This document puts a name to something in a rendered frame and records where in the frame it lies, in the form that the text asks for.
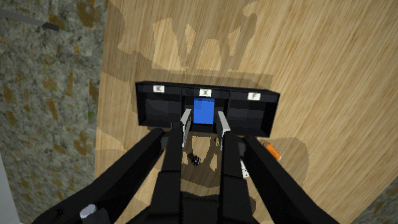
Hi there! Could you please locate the white domino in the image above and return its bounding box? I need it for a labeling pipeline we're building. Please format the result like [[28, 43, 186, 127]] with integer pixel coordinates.
[[241, 161, 249, 178]]

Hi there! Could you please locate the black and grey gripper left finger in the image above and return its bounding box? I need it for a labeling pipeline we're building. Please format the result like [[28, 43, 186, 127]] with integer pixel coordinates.
[[32, 109, 191, 224]]

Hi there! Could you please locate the black rack of bins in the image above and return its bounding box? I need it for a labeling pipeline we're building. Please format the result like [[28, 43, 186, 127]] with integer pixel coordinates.
[[135, 81, 281, 138]]

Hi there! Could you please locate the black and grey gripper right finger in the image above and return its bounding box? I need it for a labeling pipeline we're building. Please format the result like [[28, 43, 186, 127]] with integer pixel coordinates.
[[216, 111, 340, 224]]

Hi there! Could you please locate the orange aa battery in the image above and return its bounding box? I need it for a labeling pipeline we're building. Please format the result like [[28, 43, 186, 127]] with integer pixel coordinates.
[[263, 142, 281, 160]]

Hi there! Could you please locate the black die with white pips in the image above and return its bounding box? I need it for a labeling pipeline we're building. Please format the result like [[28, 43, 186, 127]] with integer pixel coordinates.
[[191, 155, 200, 166]]

